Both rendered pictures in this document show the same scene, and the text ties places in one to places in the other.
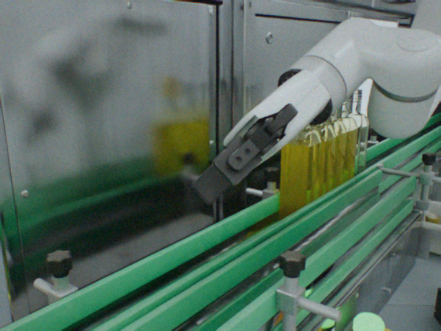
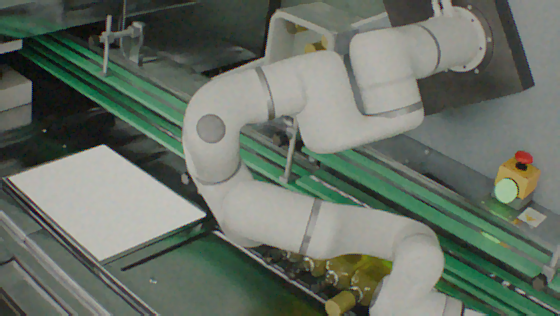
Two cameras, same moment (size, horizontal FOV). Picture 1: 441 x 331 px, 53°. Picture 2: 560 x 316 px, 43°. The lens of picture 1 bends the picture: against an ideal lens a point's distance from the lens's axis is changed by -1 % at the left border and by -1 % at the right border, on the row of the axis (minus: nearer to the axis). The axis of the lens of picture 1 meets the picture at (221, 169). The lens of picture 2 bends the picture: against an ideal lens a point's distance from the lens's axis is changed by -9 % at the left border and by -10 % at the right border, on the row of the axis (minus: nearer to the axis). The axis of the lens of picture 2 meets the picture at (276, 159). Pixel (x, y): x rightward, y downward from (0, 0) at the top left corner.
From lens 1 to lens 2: 97 cm
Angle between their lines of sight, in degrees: 28
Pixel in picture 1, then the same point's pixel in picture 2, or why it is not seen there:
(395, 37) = (416, 283)
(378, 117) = not seen: hidden behind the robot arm
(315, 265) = (507, 255)
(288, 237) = (470, 273)
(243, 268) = (520, 301)
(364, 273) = (459, 198)
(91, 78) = not seen: outside the picture
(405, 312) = (439, 133)
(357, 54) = (422, 302)
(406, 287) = not seen: hidden behind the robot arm
